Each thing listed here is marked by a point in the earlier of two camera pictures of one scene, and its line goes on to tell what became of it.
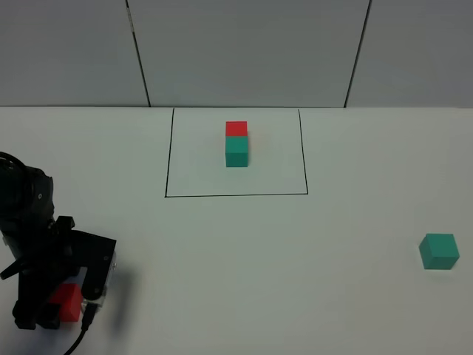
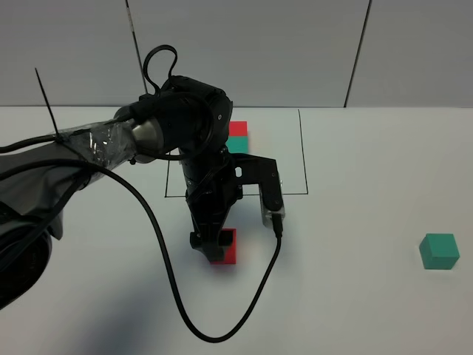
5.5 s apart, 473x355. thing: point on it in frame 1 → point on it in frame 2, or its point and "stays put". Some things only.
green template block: x=236 y=151 stays put
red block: x=69 y=296 → x=230 y=251
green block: x=438 y=251 stays put
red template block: x=236 y=128 stays put
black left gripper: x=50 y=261 → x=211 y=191
